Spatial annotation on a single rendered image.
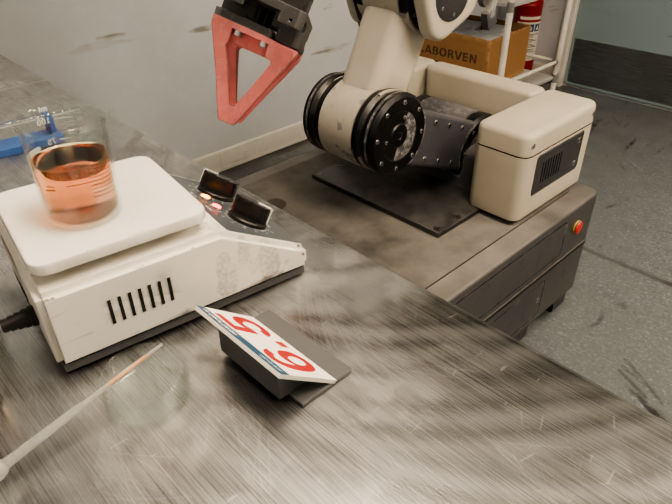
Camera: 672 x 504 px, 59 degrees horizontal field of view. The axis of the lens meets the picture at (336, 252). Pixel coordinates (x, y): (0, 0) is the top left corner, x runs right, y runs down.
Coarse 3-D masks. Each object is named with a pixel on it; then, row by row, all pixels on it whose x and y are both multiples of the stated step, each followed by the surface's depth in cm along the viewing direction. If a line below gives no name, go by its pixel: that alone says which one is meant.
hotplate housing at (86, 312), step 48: (192, 240) 42; (240, 240) 44; (48, 288) 37; (96, 288) 38; (144, 288) 40; (192, 288) 43; (240, 288) 46; (48, 336) 38; (96, 336) 40; (144, 336) 43
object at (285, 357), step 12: (216, 312) 41; (228, 324) 39; (240, 324) 41; (252, 324) 42; (252, 336) 39; (264, 336) 41; (264, 348) 38; (276, 348) 39; (288, 348) 41; (276, 360) 37; (288, 360) 38; (300, 360) 39; (300, 372) 37; (312, 372) 38
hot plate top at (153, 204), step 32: (128, 160) 48; (32, 192) 44; (128, 192) 44; (160, 192) 44; (32, 224) 40; (128, 224) 40; (160, 224) 40; (192, 224) 41; (32, 256) 37; (64, 256) 37; (96, 256) 38
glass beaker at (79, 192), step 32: (64, 96) 39; (32, 128) 38; (64, 128) 40; (96, 128) 37; (32, 160) 36; (64, 160) 36; (96, 160) 38; (64, 192) 37; (96, 192) 38; (64, 224) 39; (96, 224) 39
